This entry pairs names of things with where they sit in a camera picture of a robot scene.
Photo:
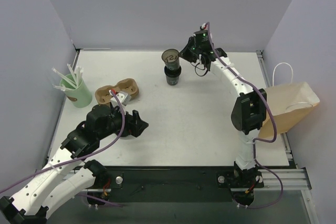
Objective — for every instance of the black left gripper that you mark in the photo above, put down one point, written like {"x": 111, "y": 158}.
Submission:
{"x": 134, "y": 124}

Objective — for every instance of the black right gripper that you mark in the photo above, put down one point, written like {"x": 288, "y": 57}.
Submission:
{"x": 189, "y": 51}

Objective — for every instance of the dark paper coffee cup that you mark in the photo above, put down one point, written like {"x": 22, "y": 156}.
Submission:
{"x": 171, "y": 60}

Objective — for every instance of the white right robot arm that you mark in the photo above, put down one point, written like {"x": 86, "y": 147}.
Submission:
{"x": 250, "y": 107}

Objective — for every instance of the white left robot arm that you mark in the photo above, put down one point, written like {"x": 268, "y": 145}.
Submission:
{"x": 69, "y": 171}

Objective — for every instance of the stack of black cup lids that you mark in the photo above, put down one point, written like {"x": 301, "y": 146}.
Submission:
{"x": 124, "y": 136}

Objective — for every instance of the stack of dark paper cups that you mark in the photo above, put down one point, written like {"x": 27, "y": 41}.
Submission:
{"x": 172, "y": 76}

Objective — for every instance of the brown pulp cup carrier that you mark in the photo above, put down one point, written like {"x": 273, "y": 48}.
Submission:
{"x": 127, "y": 85}

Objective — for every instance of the green straw holder cup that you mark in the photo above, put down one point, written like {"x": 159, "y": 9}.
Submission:
{"x": 80, "y": 96}

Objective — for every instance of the white wrapped straw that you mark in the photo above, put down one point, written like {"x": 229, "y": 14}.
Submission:
{"x": 78, "y": 73}
{"x": 64, "y": 78}
{"x": 59, "y": 88}
{"x": 72, "y": 74}

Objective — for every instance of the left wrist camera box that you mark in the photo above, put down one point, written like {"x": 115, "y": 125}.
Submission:
{"x": 122, "y": 97}

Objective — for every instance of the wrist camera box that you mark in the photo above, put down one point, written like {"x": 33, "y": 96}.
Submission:
{"x": 204, "y": 26}
{"x": 122, "y": 97}

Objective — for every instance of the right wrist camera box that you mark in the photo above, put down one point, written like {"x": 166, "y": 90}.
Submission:
{"x": 204, "y": 26}

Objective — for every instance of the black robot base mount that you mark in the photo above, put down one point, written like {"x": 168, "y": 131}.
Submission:
{"x": 176, "y": 184}

